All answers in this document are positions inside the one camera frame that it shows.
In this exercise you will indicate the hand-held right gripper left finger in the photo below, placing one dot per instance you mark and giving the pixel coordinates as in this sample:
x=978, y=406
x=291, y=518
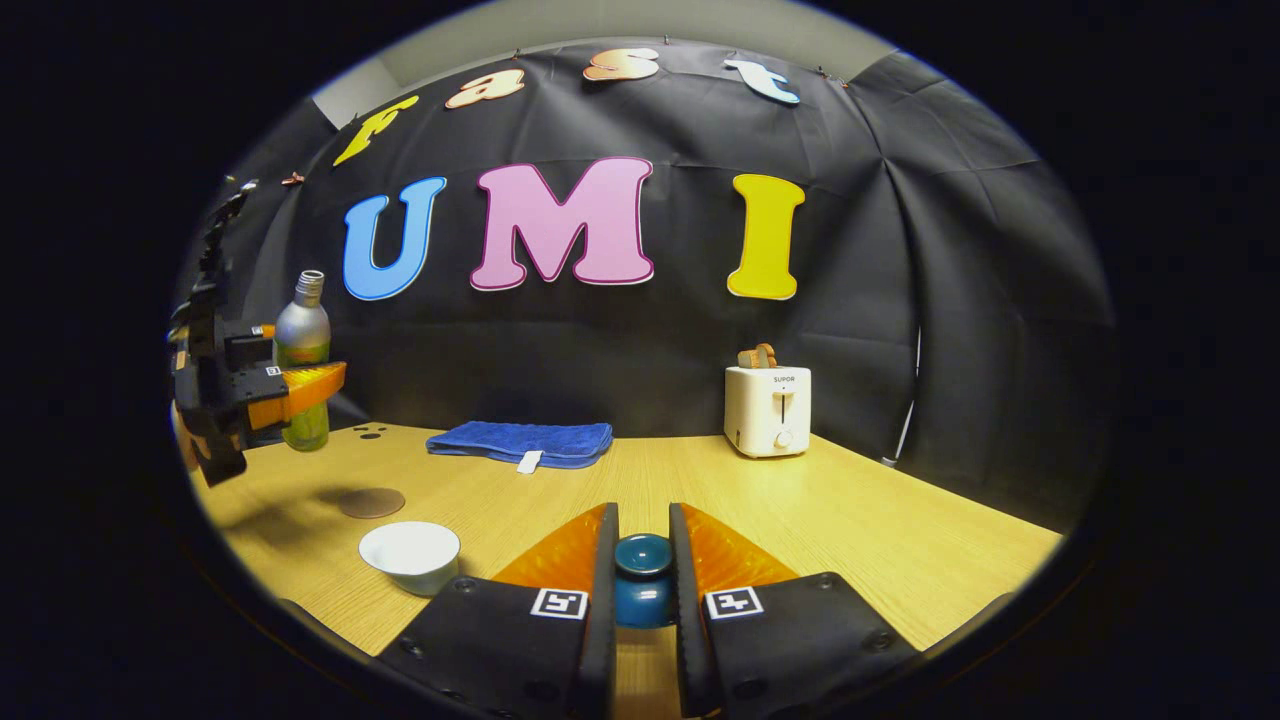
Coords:
x=605, y=620

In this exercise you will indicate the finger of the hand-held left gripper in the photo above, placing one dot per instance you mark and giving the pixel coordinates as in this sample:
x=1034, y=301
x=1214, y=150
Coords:
x=262, y=395
x=248, y=345

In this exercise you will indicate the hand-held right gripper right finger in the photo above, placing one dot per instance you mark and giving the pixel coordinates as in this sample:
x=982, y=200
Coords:
x=685, y=620

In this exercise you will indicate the silver green label water bottle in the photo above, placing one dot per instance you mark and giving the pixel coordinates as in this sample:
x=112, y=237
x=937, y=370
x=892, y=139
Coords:
x=302, y=335

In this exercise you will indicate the dark blue teacup lid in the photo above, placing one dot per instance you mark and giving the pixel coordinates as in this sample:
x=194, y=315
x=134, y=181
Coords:
x=643, y=558

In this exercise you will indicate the round brown coaster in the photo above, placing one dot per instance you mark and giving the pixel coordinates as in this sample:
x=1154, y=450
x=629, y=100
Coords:
x=370, y=503

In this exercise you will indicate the white teacup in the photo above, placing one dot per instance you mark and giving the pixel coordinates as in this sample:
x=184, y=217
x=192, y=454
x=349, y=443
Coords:
x=410, y=555

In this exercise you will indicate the folded blue towel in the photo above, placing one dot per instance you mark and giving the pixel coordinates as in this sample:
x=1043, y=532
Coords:
x=520, y=440

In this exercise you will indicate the white toaster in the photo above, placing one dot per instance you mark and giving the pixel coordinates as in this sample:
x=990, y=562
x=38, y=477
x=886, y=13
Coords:
x=765, y=415

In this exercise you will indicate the brown bread slices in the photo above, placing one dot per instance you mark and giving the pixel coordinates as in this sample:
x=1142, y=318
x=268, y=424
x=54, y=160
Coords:
x=757, y=356

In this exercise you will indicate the black backdrop cloth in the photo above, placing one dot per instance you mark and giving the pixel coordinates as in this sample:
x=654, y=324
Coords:
x=640, y=340

